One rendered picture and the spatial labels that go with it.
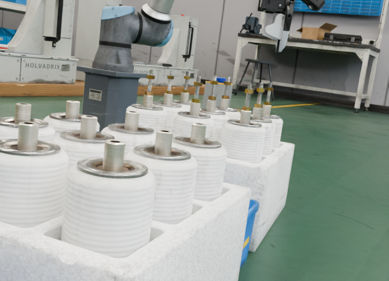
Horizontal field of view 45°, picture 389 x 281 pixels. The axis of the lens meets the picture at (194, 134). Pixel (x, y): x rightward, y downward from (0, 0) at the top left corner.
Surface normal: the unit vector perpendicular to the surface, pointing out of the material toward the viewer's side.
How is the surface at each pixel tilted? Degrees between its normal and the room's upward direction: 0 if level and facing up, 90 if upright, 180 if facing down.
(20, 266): 90
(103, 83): 90
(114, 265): 0
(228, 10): 90
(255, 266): 0
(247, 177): 90
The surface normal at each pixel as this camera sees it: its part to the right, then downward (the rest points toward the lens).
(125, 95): 0.86, 0.18
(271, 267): 0.12, -0.98
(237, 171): -0.34, 0.11
